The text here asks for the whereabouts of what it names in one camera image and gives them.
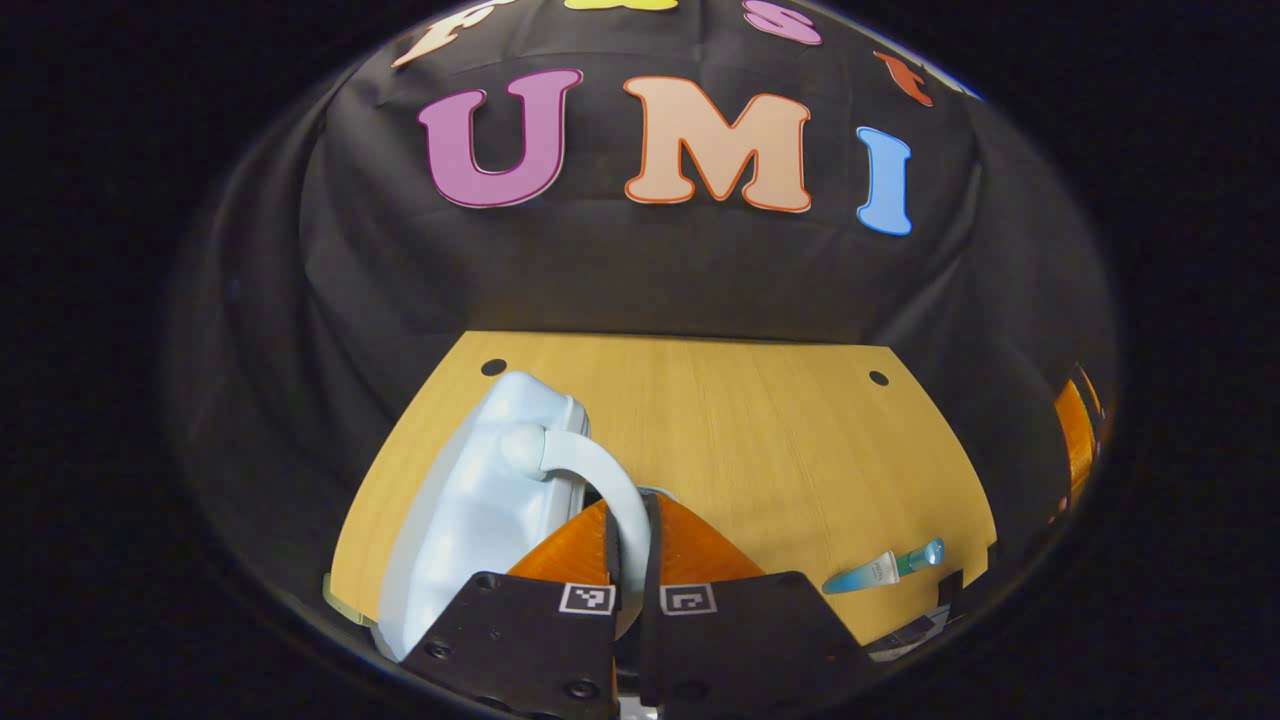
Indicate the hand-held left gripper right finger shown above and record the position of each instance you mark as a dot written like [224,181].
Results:
[740,640]

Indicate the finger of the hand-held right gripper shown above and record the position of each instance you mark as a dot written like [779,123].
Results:
[1072,440]

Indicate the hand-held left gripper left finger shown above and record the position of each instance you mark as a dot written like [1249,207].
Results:
[530,640]

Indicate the white and blue tube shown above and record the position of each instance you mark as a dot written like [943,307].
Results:
[865,578]

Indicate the pale blue suitcase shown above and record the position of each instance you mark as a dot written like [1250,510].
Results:
[470,500]

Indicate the white paper sheet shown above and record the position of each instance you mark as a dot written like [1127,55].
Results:
[915,630]

